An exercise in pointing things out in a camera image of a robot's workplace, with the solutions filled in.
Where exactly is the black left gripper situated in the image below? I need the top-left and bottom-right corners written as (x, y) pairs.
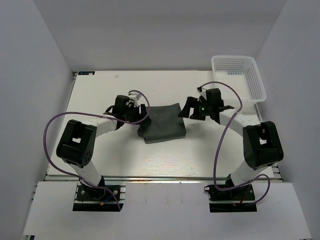
top-left (123, 104), bottom-right (152, 125)

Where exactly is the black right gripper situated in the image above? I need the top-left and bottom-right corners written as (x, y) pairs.
top-left (178, 96), bottom-right (213, 121)

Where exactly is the dark green t-shirt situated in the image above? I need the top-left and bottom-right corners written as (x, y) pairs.
top-left (137, 103), bottom-right (187, 144)

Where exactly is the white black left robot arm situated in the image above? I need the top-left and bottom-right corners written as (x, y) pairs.
top-left (56, 90), bottom-right (151, 200)

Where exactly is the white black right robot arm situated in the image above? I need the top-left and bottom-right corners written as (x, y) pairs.
top-left (178, 87), bottom-right (284, 200)

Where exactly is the white perforated plastic basket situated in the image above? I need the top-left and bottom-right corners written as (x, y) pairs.
top-left (211, 55), bottom-right (267, 106)

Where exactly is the dark label sticker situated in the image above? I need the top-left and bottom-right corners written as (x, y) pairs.
top-left (77, 71), bottom-right (95, 76)

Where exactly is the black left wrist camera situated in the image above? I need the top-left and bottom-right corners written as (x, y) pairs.
top-left (103, 105), bottom-right (116, 119)

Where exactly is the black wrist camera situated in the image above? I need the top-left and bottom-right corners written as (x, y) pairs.
top-left (219, 105), bottom-right (235, 112)
top-left (103, 105), bottom-right (116, 119)

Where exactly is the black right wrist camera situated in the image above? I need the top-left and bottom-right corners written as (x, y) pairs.
top-left (219, 105), bottom-right (235, 112)

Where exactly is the aluminium table edge rail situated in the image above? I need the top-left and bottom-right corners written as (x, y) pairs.
top-left (43, 174), bottom-right (285, 185)

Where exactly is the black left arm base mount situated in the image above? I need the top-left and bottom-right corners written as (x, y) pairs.
top-left (72, 184), bottom-right (121, 212)

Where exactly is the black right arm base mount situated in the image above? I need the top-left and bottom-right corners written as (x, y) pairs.
top-left (203, 184), bottom-right (257, 213)

